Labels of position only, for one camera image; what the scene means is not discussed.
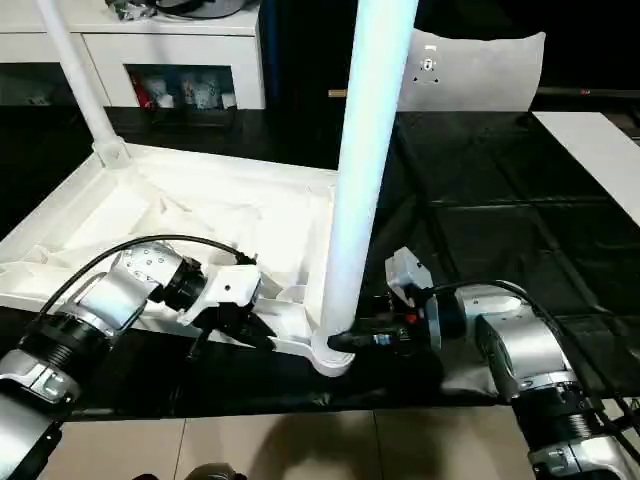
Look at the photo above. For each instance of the white plastic table top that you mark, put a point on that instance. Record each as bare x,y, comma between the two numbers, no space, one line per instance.
200,210

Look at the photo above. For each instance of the white plastic table leg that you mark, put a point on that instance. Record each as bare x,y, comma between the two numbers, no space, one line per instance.
370,150
80,80

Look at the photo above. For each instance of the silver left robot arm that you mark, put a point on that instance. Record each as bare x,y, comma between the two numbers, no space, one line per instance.
110,295

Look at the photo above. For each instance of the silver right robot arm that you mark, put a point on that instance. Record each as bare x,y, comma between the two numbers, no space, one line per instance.
510,340

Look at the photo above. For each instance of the black work mat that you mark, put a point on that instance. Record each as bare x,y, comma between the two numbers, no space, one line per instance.
520,220

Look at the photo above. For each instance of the small red bottle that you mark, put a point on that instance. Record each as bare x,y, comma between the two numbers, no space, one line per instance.
140,93

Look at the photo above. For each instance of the white cabinet with glass doors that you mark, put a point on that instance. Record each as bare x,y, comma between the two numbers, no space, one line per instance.
100,50

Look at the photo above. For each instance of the dark grey helmet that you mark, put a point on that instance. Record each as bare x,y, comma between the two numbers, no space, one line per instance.
200,6

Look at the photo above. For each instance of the dark clutter pile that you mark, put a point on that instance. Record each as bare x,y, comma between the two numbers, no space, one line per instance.
130,10

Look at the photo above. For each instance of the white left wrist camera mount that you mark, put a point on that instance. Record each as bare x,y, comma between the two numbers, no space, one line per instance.
235,288

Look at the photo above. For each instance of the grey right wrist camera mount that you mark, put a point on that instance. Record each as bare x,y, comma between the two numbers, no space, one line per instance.
405,270

